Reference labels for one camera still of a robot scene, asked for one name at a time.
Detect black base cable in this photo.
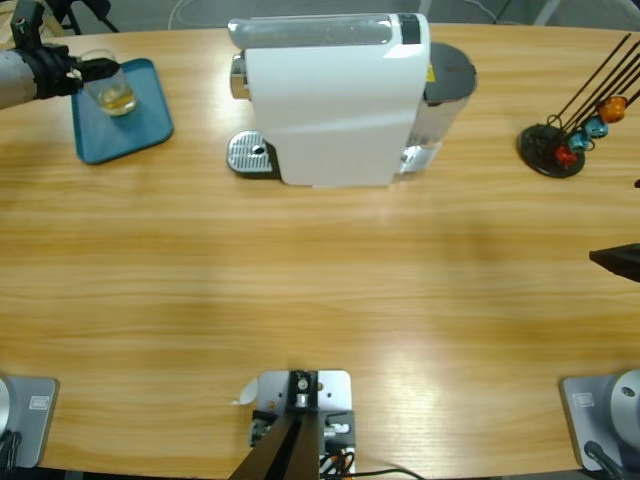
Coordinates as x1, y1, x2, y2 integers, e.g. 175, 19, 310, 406
0, 430, 24, 471
583, 439, 626, 480

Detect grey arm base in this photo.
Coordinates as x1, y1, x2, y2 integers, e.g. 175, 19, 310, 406
0, 375, 60, 470
558, 368, 640, 472

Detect black capsule holder stand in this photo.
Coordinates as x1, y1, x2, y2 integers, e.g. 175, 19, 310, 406
517, 32, 640, 180

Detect grey translucent machine lever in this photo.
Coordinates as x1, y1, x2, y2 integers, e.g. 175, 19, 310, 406
227, 13, 394, 50

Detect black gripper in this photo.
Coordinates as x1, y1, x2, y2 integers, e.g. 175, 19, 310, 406
22, 43, 121, 101

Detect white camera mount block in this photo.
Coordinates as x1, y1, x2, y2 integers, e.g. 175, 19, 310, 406
249, 369, 359, 480

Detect clear glass cup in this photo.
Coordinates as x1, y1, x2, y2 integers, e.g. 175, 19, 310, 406
77, 48, 139, 118

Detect teal plastic tray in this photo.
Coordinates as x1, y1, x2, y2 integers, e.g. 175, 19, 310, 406
69, 57, 176, 166

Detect white capsule coffee machine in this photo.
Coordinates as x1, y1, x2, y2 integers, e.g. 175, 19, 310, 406
227, 12, 432, 191

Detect orange cable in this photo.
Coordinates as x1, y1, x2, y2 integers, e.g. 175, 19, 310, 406
319, 448, 351, 474

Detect orange coffee capsule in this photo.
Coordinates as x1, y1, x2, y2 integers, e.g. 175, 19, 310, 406
598, 96, 629, 125

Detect white floor cable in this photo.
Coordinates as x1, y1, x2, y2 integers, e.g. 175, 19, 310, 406
167, 0, 236, 30

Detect white tape tag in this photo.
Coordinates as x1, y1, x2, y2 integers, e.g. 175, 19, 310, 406
229, 378, 259, 407

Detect black chair legs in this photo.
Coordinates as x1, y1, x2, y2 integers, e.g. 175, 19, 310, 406
47, 0, 121, 35

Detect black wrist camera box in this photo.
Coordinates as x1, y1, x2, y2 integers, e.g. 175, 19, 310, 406
10, 0, 45, 51

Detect dark camera post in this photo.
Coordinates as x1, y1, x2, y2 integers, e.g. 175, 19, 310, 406
232, 369, 321, 480

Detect black coffee machine drip tray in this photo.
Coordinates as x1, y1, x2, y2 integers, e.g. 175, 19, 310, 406
227, 129, 281, 180

